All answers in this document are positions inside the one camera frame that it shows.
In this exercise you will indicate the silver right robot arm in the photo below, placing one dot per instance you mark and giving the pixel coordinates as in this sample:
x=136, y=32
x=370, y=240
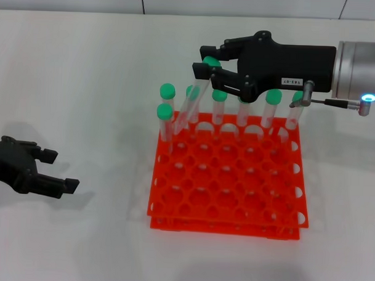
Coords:
x=359, y=72

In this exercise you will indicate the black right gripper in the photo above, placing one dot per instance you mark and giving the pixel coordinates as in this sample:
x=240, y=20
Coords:
x=285, y=63

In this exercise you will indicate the green-capped clear test tube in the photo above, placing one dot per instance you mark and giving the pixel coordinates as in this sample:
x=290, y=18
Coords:
x=244, y=114
x=188, y=109
x=188, y=92
x=167, y=91
x=273, y=97
x=164, y=112
x=297, y=96
x=219, y=97

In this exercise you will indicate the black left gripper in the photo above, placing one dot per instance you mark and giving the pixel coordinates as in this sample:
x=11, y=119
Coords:
x=11, y=162

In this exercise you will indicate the orange test tube rack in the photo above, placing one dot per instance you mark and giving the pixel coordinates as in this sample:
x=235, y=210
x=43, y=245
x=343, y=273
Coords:
x=221, y=232

